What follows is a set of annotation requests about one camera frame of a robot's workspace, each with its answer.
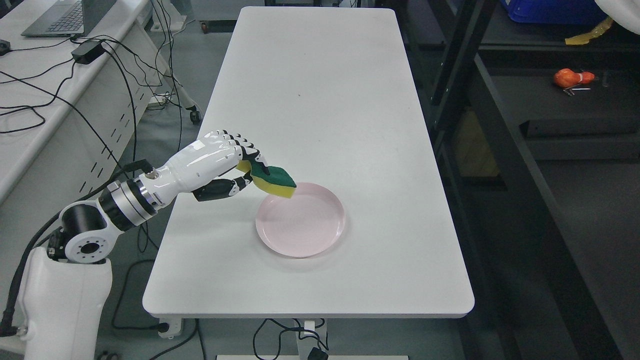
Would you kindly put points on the white rectangular table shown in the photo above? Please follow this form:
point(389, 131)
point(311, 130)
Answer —
point(327, 94)

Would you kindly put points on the grey laptop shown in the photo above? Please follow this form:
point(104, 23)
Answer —
point(66, 18)

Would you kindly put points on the black power adapter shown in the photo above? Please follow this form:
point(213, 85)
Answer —
point(88, 51)

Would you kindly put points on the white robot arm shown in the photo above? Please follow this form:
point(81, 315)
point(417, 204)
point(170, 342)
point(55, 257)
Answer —
point(63, 288)

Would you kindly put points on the orange plastic bag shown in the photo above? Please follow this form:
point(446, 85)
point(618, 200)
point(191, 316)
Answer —
point(566, 78)

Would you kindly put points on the green yellow sponge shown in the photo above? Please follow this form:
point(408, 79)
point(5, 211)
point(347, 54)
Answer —
point(270, 179)

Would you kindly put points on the black metal shelf rack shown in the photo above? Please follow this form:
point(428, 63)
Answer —
point(543, 181)

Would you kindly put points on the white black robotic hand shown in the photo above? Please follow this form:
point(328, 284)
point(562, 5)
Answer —
point(199, 163)

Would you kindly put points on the yellow tape strip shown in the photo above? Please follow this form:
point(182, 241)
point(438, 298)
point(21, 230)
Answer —
point(596, 32)

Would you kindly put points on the white side desk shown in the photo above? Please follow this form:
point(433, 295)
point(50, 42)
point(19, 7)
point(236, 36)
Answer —
point(63, 125)

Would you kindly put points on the blue plastic bin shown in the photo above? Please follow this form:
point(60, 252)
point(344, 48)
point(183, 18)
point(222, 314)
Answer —
point(554, 12)

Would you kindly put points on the pink round plate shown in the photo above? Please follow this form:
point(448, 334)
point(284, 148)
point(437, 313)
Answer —
point(305, 225)

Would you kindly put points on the white power strip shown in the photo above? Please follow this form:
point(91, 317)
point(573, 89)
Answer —
point(156, 102)

